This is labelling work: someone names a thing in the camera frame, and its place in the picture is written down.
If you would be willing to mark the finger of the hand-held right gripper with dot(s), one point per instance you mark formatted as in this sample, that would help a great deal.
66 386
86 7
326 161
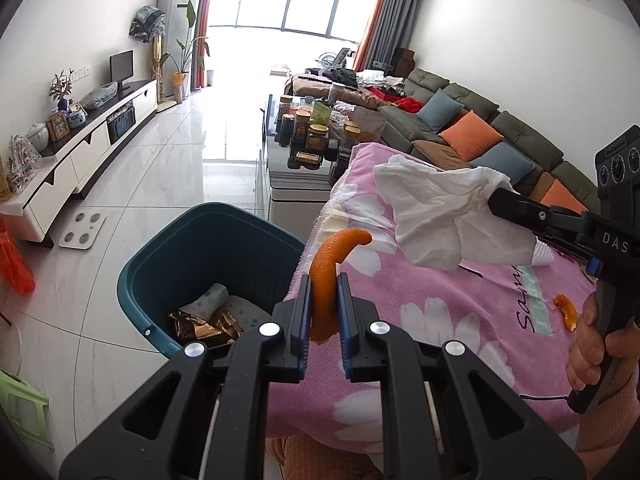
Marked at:
535 212

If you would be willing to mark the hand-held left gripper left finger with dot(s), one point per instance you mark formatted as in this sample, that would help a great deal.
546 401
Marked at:
307 320

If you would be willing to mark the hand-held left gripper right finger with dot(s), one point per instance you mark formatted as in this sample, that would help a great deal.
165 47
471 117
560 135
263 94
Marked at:
342 320

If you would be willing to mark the long orange peel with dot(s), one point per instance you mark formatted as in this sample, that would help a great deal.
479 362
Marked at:
325 270

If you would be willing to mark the white tissue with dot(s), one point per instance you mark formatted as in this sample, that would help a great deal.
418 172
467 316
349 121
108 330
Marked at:
435 210

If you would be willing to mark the teal plastic trash bin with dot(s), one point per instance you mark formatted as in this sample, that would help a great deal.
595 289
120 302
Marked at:
200 240

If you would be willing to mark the person's right forearm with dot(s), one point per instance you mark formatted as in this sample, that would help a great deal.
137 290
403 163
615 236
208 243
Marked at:
612 440

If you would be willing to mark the person's right hand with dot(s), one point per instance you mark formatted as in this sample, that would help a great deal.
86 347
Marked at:
587 355

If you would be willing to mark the small orange cushion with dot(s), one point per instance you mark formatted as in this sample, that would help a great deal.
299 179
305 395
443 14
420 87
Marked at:
562 196

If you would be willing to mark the blue grey cushion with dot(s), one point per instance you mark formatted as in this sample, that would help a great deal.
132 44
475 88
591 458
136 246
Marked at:
502 162

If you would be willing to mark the white dotted packet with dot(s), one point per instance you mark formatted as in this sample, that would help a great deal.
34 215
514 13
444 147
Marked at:
247 312

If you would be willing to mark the green sofa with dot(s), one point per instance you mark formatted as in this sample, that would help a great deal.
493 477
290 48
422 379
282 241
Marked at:
530 135

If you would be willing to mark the small orange peel piece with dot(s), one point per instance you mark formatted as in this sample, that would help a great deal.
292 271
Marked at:
567 312

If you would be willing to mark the pink floral blanket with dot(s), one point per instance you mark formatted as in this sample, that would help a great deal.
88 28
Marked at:
440 320

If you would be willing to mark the large orange cushion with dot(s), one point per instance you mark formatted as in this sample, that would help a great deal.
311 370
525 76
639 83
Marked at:
470 135

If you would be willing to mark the white blue paper cup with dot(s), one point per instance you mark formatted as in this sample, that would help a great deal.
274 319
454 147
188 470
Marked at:
205 300

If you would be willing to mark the gold foil wrapper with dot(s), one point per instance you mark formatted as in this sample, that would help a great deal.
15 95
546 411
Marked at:
200 327

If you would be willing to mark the brown cushion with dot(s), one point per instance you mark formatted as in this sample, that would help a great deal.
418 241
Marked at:
440 155

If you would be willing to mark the dark glass coffee table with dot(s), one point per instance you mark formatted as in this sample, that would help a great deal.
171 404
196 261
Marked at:
280 185

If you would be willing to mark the large blue cushion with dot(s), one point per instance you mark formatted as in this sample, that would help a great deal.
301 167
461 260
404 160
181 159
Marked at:
440 110

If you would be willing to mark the small dark gold box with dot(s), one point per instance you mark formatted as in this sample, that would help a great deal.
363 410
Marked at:
307 160

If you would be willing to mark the red cloth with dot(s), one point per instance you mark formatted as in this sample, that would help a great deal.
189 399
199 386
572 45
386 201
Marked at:
411 104

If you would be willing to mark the amber jar with gold lid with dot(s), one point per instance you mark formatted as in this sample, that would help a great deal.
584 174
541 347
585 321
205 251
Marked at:
318 140

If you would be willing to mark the jar with wooden lid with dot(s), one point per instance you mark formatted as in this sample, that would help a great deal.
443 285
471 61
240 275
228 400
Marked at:
350 132

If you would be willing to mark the black canister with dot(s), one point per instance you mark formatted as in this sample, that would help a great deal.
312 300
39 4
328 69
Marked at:
286 130

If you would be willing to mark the dark tall jar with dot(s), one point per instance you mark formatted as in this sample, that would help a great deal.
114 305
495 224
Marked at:
301 127

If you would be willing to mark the green snack packet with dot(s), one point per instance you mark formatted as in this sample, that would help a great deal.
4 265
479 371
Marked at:
322 112

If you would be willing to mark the black bag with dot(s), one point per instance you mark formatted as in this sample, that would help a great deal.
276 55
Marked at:
344 76

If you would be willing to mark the white body scale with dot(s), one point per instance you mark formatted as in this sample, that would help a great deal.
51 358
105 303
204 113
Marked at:
82 230

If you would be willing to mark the orange grey curtain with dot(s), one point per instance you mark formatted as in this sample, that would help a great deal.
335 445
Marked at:
387 20

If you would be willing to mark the white black tv cabinet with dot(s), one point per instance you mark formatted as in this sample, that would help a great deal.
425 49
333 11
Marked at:
90 140

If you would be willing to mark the tall banana leaf plant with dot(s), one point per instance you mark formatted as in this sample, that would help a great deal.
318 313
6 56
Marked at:
187 55

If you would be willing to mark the green plastic stool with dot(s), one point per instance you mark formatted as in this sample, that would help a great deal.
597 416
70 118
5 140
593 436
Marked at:
25 405

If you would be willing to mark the orange plastic bag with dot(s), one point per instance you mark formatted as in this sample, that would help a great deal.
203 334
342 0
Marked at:
15 260

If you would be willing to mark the wooden floor stand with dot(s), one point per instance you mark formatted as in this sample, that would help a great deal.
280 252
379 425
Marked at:
157 57

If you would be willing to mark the plastic wrapped item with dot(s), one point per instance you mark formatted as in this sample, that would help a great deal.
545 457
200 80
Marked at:
99 96

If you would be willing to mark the blue white porcelain jar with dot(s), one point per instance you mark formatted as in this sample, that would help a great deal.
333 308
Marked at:
77 117

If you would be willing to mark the red striped curtain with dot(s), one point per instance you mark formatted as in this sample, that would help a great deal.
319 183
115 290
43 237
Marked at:
204 25

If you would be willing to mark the black monitor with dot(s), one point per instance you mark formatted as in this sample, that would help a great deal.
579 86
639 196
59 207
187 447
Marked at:
121 66

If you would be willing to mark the clear cased ship model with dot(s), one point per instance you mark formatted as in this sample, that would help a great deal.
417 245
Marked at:
24 162

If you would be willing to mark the white ceramic jar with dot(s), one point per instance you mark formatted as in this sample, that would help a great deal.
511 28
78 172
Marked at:
37 137

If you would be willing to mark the white standing air conditioner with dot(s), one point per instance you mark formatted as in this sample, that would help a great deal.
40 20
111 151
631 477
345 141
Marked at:
177 15

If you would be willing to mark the yellow box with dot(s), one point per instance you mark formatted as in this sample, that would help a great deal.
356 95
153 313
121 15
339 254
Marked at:
5 180

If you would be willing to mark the blue patterned cloth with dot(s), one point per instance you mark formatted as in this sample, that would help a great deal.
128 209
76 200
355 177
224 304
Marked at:
146 22

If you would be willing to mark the small potted plant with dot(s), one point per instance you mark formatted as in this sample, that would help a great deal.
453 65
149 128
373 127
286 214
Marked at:
61 87

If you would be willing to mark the wooden picture frame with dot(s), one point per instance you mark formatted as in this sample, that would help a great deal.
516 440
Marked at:
58 126

